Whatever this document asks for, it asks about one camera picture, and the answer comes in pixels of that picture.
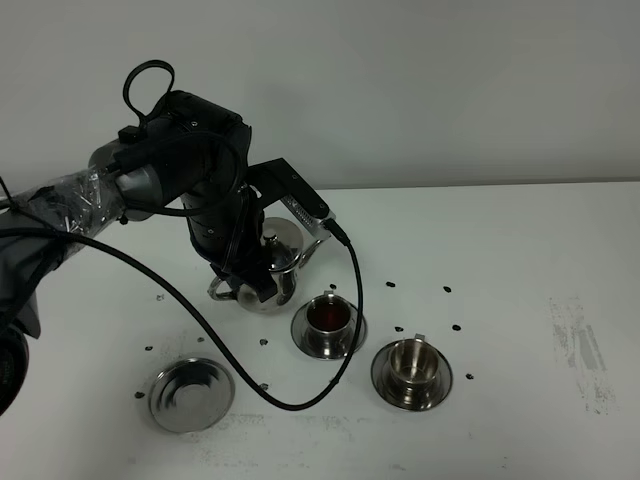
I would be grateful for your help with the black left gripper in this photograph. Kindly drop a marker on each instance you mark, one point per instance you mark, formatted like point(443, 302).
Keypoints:
point(229, 235)

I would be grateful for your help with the stainless steel teapot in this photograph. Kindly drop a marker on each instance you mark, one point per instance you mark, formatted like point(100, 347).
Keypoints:
point(285, 251)

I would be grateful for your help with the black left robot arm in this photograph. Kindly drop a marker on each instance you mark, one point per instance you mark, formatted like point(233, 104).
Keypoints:
point(187, 158)

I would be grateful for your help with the left stainless steel teacup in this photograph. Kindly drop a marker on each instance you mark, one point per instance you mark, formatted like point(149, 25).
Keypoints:
point(328, 318)

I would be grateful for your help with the stainless steel teacup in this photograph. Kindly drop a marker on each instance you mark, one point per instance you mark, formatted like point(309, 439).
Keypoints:
point(328, 318)
point(413, 364)

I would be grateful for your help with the steel teapot saucer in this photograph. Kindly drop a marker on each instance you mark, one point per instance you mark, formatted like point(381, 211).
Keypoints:
point(190, 395)

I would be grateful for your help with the right stainless steel teacup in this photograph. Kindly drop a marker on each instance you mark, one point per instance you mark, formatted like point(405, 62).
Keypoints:
point(413, 364)

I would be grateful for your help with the left steel cup saucer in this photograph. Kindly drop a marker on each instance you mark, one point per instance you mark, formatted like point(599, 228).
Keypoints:
point(299, 335)

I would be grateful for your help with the steel cup saucer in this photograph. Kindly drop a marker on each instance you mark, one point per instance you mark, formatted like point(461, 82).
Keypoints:
point(416, 401)
point(299, 335)

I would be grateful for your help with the right steel cup saucer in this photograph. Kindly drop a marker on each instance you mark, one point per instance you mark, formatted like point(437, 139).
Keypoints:
point(416, 401)

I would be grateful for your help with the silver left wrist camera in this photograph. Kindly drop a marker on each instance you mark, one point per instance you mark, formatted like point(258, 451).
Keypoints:
point(315, 226)

